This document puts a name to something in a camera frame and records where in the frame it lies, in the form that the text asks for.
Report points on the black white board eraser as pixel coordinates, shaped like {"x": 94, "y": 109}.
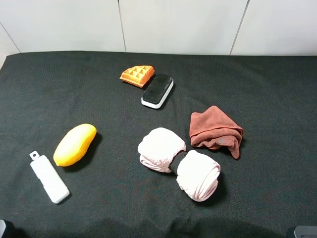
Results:
{"x": 158, "y": 91}

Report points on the orange waffle piece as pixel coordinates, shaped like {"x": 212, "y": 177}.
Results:
{"x": 138, "y": 75}

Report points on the black band on towel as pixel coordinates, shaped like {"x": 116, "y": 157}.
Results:
{"x": 176, "y": 161}

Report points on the brown folded cloth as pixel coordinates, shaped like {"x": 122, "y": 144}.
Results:
{"x": 214, "y": 129}

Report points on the pink rolled towel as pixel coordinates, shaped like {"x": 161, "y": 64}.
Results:
{"x": 164, "y": 151}

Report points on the black table cloth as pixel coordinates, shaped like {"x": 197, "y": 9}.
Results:
{"x": 269, "y": 190}

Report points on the yellow mango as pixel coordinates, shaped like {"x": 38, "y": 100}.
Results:
{"x": 74, "y": 145}

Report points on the white plastic case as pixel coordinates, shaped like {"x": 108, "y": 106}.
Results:
{"x": 51, "y": 181}

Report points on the grey block bottom right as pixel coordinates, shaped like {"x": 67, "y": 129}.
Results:
{"x": 305, "y": 232}

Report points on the grey block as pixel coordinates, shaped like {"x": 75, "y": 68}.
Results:
{"x": 2, "y": 228}
{"x": 305, "y": 232}

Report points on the grey block bottom left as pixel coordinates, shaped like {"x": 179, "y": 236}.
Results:
{"x": 2, "y": 228}

